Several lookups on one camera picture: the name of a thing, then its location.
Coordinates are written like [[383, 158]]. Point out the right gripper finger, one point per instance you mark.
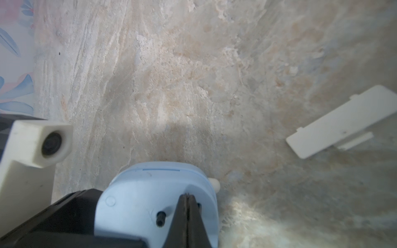
[[187, 229]]

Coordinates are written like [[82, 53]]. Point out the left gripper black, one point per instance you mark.
[[68, 223]]

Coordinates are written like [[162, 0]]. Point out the light blue alarm clock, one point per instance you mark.
[[141, 202]]

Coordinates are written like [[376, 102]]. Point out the white battery cover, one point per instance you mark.
[[345, 126]]

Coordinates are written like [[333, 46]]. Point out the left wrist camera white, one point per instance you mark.
[[31, 153]]

